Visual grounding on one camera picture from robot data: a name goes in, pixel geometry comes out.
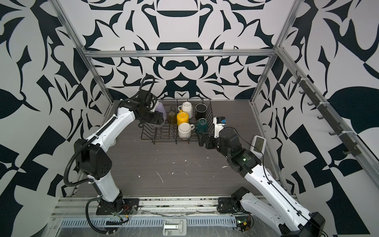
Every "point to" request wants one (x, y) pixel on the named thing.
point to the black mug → (200, 111)
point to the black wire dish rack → (167, 133)
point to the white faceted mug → (187, 106)
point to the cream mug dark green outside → (202, 126)
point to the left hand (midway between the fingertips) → (157, 116)
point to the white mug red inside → (184, 130)
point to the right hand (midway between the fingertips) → (205, 132)
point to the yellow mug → (182, 117)
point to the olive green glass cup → (171, 118)
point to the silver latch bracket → (174, 226)
